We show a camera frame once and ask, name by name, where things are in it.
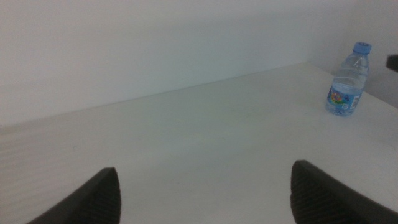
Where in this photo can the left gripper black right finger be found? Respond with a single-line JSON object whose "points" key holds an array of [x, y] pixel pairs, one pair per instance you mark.
{"points": [[320, 202]]}

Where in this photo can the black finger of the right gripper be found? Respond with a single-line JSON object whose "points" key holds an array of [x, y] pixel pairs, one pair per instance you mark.
{"points": [[393, 62]]}

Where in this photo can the clear water bottle blue cap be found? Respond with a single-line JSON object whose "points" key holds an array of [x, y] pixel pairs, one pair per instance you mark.
{"points": [[345, 90]]}

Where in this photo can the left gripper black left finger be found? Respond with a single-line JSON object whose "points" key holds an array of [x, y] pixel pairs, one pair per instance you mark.
{"points": [[93, 202]]}

